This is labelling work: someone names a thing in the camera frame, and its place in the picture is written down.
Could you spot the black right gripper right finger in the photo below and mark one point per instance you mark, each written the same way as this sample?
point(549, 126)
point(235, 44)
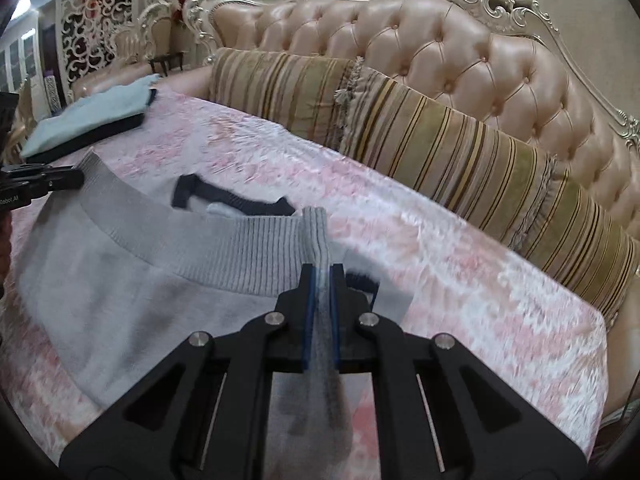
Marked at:
point(440, 411)

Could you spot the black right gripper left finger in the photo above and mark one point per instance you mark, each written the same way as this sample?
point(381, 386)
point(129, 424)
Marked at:
point(202, 412)

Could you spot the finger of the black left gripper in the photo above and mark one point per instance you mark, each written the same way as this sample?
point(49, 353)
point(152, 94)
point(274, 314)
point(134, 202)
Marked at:
point(64, 178)

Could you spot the grey knit sweater navy trim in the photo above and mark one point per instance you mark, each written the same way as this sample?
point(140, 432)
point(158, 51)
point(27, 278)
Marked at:
point(118, 279)

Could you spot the light blue folded garment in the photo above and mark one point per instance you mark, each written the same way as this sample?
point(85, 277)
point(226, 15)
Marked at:
point(90, 110)

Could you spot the pink floral bedspread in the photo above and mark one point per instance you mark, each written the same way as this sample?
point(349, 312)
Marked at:
point(538, 337)

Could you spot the small dark side table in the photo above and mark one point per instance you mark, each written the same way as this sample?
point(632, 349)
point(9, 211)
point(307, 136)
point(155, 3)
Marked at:
point(163, 64)

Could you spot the white carved lattice screen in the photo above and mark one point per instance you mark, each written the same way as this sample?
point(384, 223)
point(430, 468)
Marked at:
point(83, 32)

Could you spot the striped gold bolster pillow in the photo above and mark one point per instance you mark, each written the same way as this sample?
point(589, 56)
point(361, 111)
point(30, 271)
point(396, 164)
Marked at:
point(307, 95)

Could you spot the pink tufted leather headboard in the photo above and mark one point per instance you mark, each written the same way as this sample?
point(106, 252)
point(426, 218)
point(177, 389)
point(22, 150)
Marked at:
point(500, 61)

